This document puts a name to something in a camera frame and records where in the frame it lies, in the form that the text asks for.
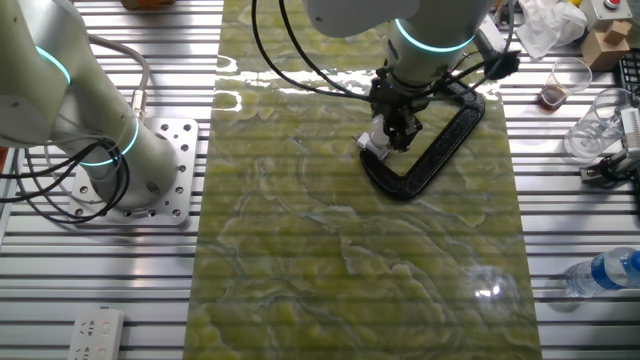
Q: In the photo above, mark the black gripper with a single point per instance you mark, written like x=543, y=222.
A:
x=392, y=95

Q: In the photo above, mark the white light bulb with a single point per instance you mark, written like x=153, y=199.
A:
x=379, y=136

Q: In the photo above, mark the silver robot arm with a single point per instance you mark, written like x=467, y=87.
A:
x=60, y=110

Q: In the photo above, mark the white lamp socket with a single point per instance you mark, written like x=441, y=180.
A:
x=371, y=147

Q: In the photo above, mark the black C-clamp with steel screw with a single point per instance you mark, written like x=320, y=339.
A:
x=440, y=150

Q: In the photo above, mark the green marble pattern mat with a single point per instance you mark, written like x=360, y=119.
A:
x=325, y=250

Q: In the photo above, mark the clear cup with brown liquid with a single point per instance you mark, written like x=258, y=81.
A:
x=552, y=97

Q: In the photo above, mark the small cardboard box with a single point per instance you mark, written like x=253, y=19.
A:
x=602, y=52

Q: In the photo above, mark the small brown block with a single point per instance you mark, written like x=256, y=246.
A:
x=617, y=31

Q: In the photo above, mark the black keyboard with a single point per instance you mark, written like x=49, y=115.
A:
x=631, y=75

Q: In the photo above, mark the grey emergency stop box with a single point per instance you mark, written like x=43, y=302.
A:
x=625, y=17

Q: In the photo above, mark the water bottle with blue cap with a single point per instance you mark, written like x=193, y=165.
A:
x=605, y=272

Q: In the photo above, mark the white power strip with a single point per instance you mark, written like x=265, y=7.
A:
x=95, y=335

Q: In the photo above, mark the silver camera module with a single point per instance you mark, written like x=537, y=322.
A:
x=506, y=15

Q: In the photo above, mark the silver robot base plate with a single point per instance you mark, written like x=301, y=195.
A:
x=175, y=150

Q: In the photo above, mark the grey camera on black mount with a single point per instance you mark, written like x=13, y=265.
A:
x=631, y=127

